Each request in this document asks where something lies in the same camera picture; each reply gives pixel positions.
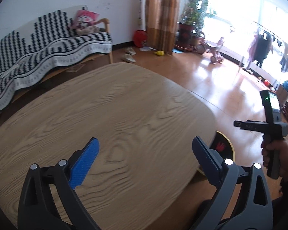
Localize black gold trash bin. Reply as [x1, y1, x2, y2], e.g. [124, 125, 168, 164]
[196, 130, 236, 176]

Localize operator right hand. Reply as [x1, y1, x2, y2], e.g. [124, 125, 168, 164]
[261, 140, 288, 182]

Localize hanging clothes rack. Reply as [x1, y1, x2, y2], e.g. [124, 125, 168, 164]
[243, 21, 288, 73]

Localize wooden sofa bench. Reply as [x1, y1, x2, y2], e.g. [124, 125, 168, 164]
[0, 18, 114, 131]

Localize pink kids tricycle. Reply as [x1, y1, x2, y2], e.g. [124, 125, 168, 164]
[195, 36, 224, 64]

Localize potted plant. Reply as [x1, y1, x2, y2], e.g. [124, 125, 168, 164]
[175, 0, 216, 52]

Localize yellow toy on floor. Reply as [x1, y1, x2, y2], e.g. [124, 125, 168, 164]
[154, 50, 165, 56]

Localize red bag on floor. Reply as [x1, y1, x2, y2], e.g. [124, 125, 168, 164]
[132, 30, 147, 48]

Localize beige slipper far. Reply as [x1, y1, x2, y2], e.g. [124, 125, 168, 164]
[125, 47, 136, 56]

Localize brown curtain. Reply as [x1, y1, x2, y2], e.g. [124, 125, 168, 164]
[145, 0, 180, 55]

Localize pink plush doll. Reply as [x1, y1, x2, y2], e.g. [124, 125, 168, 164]
[72, 10, 100, 36]

